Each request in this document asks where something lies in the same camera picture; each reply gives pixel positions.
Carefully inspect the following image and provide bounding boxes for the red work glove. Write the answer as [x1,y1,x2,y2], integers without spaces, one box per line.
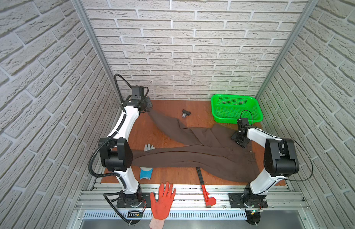
[150,182,176,220]

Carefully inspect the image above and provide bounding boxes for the grey blue work glove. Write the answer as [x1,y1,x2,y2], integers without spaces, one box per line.
[140,143,155,180]

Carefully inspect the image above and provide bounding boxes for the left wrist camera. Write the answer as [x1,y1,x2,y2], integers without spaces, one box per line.
[131,86,145,100]

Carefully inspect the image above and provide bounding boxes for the aluminium mounting rail frame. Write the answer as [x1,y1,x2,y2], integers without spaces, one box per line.
[67,179,318,229]

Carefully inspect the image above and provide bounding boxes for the brown trousers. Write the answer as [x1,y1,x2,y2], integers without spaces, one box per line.
[132,109,260,182]

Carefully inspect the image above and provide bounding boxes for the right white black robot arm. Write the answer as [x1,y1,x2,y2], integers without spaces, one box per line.
[231,127,300,201]

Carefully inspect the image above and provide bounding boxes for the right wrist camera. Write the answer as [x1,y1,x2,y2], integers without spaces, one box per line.
[237,117,251,132]

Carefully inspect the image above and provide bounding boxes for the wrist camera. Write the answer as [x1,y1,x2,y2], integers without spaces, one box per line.
[131,86,145,100]
[237,117,251,132]

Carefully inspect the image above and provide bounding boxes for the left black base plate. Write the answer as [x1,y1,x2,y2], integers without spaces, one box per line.
[116,192,151,209]

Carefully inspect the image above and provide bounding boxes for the small black clamp part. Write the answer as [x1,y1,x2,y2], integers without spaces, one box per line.
[182,109,191,118]

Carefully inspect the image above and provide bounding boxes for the right thin black cable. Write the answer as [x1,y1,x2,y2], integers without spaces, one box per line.
[239,110,314,183]

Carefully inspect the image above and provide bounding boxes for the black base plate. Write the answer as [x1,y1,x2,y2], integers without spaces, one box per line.
[228,193,268,209]
[116,192,151,209]

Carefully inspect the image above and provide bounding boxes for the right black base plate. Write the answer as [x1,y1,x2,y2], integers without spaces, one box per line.
[228,193,268,209]

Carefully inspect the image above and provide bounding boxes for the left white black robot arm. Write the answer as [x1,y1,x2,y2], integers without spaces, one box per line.
[99,96,153,203]

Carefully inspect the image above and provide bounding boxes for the green plastic basket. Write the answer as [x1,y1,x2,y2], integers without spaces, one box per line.
[211,94,263,124]

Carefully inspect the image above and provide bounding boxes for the left black corrugated cable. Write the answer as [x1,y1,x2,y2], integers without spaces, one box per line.
[88,73,138,225]

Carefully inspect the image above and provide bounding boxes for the red black pipe wrench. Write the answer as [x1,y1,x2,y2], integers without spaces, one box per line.
[196,167,217,208]

